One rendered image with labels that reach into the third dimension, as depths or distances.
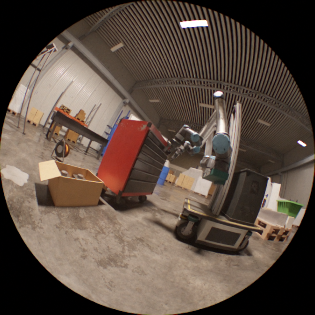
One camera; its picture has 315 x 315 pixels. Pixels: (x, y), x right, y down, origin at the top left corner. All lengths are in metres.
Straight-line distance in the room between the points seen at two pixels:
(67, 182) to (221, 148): 1.12
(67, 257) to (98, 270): 0.15
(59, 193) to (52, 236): 0.31
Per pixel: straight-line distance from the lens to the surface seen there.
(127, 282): 0.60
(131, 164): 0.99
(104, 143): 4.43
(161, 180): 4.90
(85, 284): 0.56
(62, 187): 0.82
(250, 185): 1.17
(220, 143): 0.87
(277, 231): 2.66
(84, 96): 9.24
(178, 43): 8.59
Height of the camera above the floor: 0.52
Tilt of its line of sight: 7 degrees up
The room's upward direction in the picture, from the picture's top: 22 degrees clockwise
